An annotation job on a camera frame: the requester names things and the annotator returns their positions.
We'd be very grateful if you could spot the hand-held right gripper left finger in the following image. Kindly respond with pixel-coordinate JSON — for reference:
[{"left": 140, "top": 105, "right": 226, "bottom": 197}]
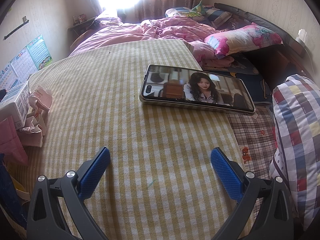
[{"left": 26, "top": 146, "right": 111, "bottom": 240}]

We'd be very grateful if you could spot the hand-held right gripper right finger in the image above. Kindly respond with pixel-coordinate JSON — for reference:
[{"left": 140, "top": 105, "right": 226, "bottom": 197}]
[{"left": 210, "top": 147, "right": 294, "bottom": 240}]

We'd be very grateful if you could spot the brown plaid mat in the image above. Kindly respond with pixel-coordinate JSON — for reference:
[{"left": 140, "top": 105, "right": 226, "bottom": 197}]
[{"left": 226, "top": 106, "right": 278, "bottom": 220}]

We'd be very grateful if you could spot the yellow checked bed sheet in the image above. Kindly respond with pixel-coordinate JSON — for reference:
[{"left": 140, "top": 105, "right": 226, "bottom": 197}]
[{"left": 0, "top": 39, "right": 253, "bottom": 240}]

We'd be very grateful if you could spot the pale pink crumpled carton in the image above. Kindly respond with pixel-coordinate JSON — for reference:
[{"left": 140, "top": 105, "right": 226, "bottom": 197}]
[{"left": 19, "top": 111, "right": 47, "bottom": 147}]

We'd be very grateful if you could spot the cream paper scrap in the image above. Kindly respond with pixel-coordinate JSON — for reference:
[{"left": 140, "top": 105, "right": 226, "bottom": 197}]
[{"left": 14, "top": 180, "right": 31, "bottom": 203}]

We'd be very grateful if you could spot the patchwork checked pillow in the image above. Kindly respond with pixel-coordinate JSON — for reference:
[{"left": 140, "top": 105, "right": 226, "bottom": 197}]
[{"left": 269, "top": 74, "right": 320, "bottom": 233}]

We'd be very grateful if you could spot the smartphone with lit screen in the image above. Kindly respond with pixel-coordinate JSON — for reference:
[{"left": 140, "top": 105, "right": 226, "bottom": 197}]
[{"left": 139, "top": 64, "right": 256, "bottom": 116}]

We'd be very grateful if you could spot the pink plastic wrapper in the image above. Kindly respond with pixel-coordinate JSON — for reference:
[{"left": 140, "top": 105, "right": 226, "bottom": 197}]
[{"left": 0, "top": 116, "right": 29, "bottom": 166}]

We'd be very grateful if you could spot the blue snack wrapper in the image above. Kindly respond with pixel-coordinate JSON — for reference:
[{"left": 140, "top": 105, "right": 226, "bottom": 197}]
[{"left": 0, "top": 152, "right": 28, "bottom": 230}]

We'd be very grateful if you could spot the white blue carton box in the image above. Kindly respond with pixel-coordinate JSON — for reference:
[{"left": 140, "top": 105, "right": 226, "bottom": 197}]
[{"left": 0, "top": 80, "right": 31, "bottom": 130}]

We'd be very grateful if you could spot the pink floral pillow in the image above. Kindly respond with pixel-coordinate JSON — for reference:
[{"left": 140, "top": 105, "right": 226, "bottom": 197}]
[{"left": 204, "top": 22, "right": 284, "bottom": 60}]

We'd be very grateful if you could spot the dark wooden desk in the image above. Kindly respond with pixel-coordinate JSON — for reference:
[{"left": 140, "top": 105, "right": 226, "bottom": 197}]
[{"left": 68, "top": 16, "right": 97, "bottom": 38}]

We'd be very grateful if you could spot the pink quilt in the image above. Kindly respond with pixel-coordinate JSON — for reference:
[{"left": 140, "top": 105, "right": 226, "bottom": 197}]
[{"left": 69, "top": 15, "right": 235, "bottom": 68}]

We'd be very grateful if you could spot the white charger plug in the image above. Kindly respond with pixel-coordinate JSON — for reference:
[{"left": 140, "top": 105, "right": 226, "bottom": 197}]
[{"left": 296, "top": 29, "right": 307, "bottom": 43}]

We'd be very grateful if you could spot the blue plaid pillow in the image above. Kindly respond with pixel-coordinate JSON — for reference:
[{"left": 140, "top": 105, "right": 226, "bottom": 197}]
[{"left": 202, "top": 5, "right": 232, "bottom": 27}]

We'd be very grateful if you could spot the dark bed headboard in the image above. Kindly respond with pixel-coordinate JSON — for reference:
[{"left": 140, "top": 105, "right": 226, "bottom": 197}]
[{"left": 214, "top": 2, "right": 315, "bottom": 90}]

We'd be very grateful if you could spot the green plush toy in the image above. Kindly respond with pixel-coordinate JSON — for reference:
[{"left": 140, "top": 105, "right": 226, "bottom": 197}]
[{"left": 191, "top": 0, "right": 207, "bottom": 15}]

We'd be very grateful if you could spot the blue white pillow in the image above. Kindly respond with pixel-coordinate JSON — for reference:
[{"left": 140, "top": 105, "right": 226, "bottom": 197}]
[{"left": 165, "top": 7, "right": 195, "bottom": 18}]

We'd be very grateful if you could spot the white chart wall poster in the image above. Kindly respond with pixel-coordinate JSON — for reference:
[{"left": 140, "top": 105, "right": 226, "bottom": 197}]
[{"left": 10, "top": 51, "right": 34, "bottom": 80}]

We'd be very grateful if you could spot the blue chart wall poster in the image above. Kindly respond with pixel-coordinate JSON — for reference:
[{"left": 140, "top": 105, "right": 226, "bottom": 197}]
[{"left": 0, "top": 62, "right": 19, "bottom": 90}]

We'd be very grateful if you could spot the green chart wall poster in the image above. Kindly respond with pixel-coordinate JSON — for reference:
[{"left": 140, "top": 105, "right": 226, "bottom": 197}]
[{"left": 27, "top": 34, "right": 53, "bottom": 70}]

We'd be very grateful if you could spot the dark wall bar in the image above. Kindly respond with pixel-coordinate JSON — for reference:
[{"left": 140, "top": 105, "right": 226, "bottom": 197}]
[{"left": 3, "top": 21, "right": 27, "bottom": 40}]

